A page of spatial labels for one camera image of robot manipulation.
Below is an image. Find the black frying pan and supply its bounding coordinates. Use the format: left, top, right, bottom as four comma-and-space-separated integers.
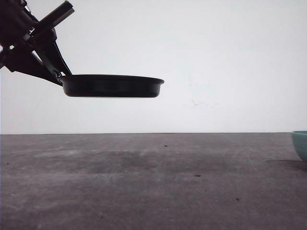
56, 74, 165, 98

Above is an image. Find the mint green bowl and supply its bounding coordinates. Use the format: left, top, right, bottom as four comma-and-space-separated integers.
291, 131, 307, 161

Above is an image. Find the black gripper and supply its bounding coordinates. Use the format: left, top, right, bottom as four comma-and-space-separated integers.
0, 0, 74, 85

